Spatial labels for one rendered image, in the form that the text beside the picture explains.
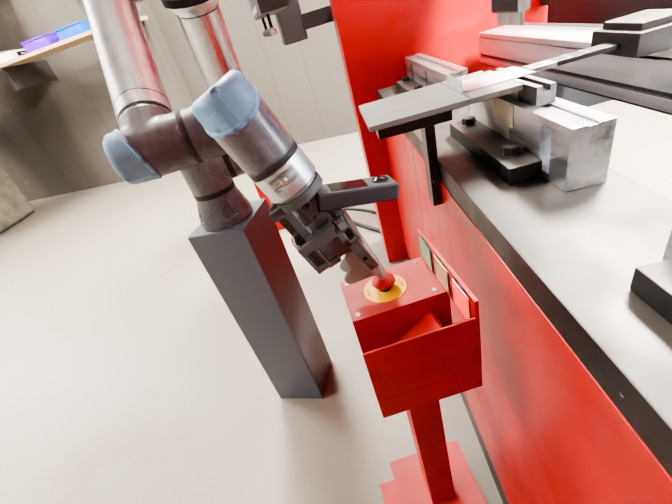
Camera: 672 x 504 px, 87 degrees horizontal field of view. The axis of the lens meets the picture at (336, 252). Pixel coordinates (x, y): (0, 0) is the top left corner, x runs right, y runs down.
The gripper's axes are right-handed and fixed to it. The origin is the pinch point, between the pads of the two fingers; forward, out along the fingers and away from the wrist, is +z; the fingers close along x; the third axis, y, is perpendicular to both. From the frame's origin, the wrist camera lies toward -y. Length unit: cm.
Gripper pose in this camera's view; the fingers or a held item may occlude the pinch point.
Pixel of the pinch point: (382, 270)
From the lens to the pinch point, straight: 58.4
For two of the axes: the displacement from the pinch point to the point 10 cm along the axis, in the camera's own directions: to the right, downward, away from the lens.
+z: 5.7, 6.5, 5.1
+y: -8.1, 5.7, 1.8
